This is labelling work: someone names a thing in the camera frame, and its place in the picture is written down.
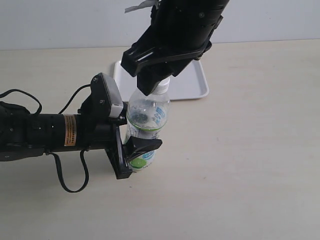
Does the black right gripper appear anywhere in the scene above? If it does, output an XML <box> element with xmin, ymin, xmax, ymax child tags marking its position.
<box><xmin>121</xmin><ymin>14</ymin><xmax>223</xmax><ymax>96</ymax></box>

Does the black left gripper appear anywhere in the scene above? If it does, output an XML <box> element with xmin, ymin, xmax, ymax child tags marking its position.
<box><xmin>77</xmin><ymin>94</ymin><xmax>163</xmax><ymax>180</ymax></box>

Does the white bottle cap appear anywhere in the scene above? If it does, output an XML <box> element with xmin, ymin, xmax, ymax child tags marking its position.
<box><xmin>157</xmin><ymin>77</ymin><xmax>171</xmax><ymax>92</ymax></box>

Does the clear plastic drink bottle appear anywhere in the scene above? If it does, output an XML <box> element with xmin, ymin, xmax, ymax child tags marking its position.
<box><xmin>125</xmin><ymin>79</ymin><xmax>172</xmax><ymax>173</ymax></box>

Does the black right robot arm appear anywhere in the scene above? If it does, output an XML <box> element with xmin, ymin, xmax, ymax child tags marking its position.
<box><xmin>121</xmin><ymin>0</ymin><xmax>229</xmax><ymax>96</ymax></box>

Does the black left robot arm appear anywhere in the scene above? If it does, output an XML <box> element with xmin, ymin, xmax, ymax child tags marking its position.
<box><xmin>0</xmin><ymin>97</ymin><xmax>162</xmax><ymax>179</ymax></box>

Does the white plastic tray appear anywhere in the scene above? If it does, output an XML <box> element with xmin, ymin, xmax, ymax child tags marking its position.
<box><xmin>113</xmin><ymin>60</ymin><xmax>209</xmax><ymax>102</ymax></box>

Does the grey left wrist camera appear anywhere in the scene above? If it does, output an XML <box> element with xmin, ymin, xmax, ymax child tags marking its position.
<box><xmin>90</xmin><ymin>72</ymin><xmax>124</xmax><ymax>121</ymax></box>

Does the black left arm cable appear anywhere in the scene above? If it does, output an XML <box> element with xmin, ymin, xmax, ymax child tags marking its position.
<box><xmin>0</xmin><ymin>84</ymin><xmax>92</xmax><ymax>193</ymax></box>

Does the white cable tie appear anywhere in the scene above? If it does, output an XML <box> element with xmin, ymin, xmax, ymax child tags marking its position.
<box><xmin>124</xmin><ymin>0</ymin><xmax>160</xmax><ymax>14</ymax></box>

